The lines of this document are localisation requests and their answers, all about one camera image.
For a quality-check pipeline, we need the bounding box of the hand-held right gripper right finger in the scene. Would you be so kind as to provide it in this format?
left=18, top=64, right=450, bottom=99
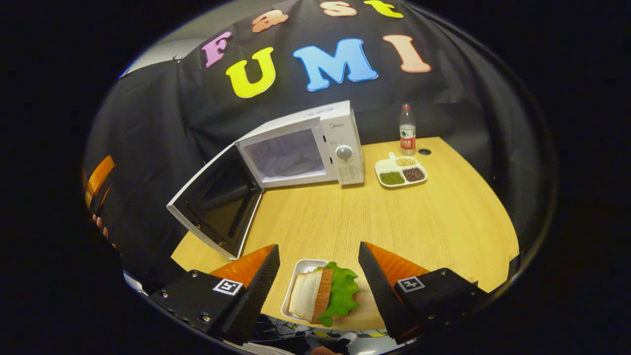
left=358, top=241, right=491, bottom=345

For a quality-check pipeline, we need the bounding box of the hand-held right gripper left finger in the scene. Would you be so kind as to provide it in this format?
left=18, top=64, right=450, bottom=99
left=148, top=244, right=280, bottom=346

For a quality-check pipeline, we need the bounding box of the sandwich with green lettuce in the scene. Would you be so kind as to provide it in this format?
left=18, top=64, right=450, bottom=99
left=288, top=262, right=360, bottom=327

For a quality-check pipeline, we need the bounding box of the white microwave oven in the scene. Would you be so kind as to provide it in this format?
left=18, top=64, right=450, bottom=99
left=166, top=100, right=365, bottom=260

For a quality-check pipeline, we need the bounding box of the white rectangular tray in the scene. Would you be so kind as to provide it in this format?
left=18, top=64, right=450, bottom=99
left=280, top=258, right=330, bottom=326

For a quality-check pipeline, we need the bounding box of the white divided dish of beans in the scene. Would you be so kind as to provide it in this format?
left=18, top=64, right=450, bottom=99
left=374, top=152, right=428, bottom=188

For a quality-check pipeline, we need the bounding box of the clear bottle with red label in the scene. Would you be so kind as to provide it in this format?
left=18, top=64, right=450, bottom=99
left=399, top=103, right=417, bottom=156

